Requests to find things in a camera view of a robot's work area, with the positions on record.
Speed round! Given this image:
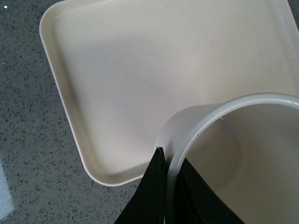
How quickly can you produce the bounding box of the white smiley face mug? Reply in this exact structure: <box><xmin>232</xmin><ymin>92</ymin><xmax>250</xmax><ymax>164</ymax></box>
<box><xmin>155</xmin><ymin>93</ymin><xmax>299</xmax><ymax>224</ymax></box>

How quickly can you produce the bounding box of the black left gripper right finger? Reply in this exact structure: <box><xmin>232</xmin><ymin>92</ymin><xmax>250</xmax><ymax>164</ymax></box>
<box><xmin>178</xmin><ymin>159</ymin><xmax>244</xmax><ymax>224</ymax></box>

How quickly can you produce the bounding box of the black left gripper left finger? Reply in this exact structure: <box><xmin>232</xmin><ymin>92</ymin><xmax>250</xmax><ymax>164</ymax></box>
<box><xmin>115</xmin><ymin>147</ymin><xmax>166</xmax><ymax>224</ymax></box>

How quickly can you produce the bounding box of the cream rectangular tray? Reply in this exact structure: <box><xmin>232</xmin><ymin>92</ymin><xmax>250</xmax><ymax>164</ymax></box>
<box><xmin>39</xmin><ymin>0</ymin><xmax>299</xmax><ymax>186</ymax></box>

